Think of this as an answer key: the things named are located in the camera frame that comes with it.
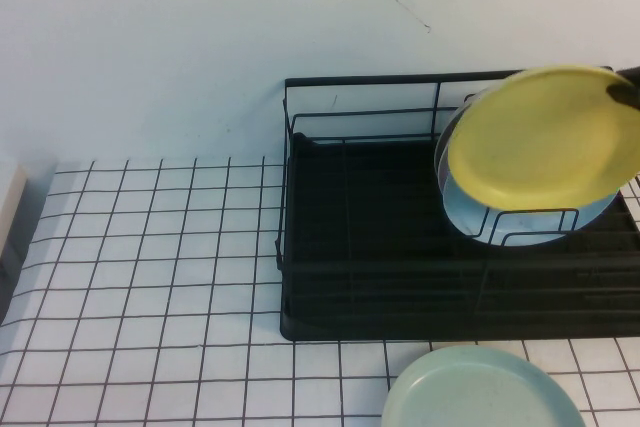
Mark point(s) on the light blue plate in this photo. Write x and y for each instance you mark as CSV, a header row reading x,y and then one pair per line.
x,y
465,217

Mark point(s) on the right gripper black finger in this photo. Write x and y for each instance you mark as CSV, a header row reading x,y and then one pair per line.
x,y
631,72
625,96

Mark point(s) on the pale green plate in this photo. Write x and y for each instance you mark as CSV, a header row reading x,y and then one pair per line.
x,y
480,392

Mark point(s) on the grey plate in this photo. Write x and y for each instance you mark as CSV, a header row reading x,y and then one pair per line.
x,y
452,118

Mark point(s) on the white black-grid tablecloth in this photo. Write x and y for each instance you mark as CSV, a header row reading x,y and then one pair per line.
x,y
150,297

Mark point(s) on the yellow plate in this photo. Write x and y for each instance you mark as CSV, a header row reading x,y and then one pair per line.
x,y
540,137

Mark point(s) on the lilac plate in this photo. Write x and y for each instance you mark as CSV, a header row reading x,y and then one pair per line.
x,y
444,153

